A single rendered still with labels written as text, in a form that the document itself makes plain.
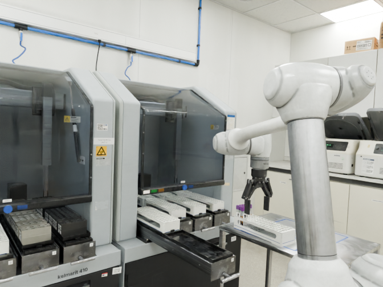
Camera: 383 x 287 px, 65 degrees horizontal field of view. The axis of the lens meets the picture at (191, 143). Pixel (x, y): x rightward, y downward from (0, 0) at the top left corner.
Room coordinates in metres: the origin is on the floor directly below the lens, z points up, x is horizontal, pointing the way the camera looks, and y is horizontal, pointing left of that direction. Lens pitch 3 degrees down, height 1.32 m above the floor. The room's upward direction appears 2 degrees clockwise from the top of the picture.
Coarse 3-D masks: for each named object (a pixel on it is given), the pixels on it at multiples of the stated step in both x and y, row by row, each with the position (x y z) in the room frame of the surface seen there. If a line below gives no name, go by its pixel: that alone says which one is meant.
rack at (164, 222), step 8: (144, 208) 1.63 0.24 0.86; (152, 208) 1.64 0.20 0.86; (144, 216) 1.60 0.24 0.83; (152, 216) 1.49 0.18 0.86; (160, 216) 1.50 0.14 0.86; (168, 216) 1.50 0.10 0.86; (152, 224) 1.53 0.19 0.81; (160, 224) 1.41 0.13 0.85; (168, 224) 1.41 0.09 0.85; (176, 224) 1.44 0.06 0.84
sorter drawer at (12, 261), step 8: (0, 256) 1.08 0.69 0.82; (8, 256) 1.09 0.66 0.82; (0, 264) 1.07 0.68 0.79; (8, 264) 1.08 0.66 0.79; (16, 264) 1.10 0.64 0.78; (0, 272) 1.07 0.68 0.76; (8, 272) 1.08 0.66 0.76; (16, 272) 1.10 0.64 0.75; (0, 280) 1.03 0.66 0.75; (8, 280) 1.04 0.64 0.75
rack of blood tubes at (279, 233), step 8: (256, 216) 1.51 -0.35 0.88; (240, 224) 1.48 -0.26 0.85; (248, 224) 1.48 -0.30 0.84; (256, 224) 1.38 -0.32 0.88; (264, 224) 1.37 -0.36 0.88; (272, 224) 1.38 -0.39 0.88; (280, 224) 1.39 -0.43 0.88; (248, 232) 1.42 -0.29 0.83; (256, 232) 1.38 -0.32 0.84; (264, 232) 1.43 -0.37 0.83; (272, 232) 1.31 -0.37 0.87; (280, 232) 1.27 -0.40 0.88; (288, 232) 1.29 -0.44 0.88; (280, 240) 1.27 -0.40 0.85; (288, 240) 1.30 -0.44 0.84
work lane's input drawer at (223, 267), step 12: (144, 228) 1.49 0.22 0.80; (180, 228) 1.46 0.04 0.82; (156, 240) 1.40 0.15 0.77; (168, 240) 1.33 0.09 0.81; (180, 240) 1.34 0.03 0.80; (192, 240) 1.35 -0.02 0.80; (204, 240) 1.32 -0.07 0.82; (180, 252) 1.26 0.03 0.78; (192, 252) 1.22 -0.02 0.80; (204, 252) 1.22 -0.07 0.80; (216, 252) 1.23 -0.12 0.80; (228, 252) 1.20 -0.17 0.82; (192, 264) 1.20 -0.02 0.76; (204, 264) 1.14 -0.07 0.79; (216, 264) 1.13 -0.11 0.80; (228, 264) 1.17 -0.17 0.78; (216, 276) 1.13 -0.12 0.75; (228, 276) 1.13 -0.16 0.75
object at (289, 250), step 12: (264, 216) 1.72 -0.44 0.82; (276, 216) 1.73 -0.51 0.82; (228, 228) 1.48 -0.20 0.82; (252, 240) 1.35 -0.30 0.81; (264, 240) 1.34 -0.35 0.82; (336, 240) 1.37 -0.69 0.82; (348, 240) 1.38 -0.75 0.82; (360, 240) 1.39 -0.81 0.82; (288, 252) 1.21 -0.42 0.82; (348, 252) 1.24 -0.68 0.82; (360, 252) 1.24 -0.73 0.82; (372, 252) 1.29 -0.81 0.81; (348, 264) 1.13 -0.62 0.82
